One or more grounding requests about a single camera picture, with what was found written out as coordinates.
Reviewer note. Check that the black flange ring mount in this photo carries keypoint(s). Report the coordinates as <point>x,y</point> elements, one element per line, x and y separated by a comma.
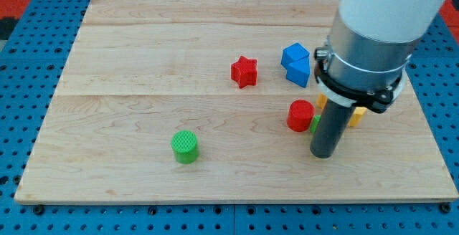
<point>355,87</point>

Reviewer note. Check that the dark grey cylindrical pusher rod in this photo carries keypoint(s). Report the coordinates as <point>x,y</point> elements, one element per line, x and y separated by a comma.
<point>333,122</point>

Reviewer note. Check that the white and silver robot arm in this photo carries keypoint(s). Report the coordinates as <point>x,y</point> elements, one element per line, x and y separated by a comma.
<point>362,61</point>

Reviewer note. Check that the green star block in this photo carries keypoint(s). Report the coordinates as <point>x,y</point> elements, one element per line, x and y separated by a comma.
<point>314,123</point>

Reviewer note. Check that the red star block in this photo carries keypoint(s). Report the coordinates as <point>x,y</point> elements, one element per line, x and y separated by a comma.
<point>244,72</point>

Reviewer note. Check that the yellow block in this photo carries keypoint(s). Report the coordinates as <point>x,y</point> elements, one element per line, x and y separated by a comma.
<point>358,114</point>

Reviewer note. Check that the red cylinder block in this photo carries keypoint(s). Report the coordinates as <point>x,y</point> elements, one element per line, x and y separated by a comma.
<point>300,115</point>

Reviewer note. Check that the blue triangular block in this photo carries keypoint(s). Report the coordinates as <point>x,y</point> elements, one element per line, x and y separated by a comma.
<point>298,72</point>

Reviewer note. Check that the blue cube block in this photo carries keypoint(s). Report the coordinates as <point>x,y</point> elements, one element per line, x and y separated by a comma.
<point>294,53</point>

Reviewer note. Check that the green cylinder block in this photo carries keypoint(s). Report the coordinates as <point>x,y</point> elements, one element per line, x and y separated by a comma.
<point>185,146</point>

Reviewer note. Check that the wooden board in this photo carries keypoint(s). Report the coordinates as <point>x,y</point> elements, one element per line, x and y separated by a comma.
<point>140,71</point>

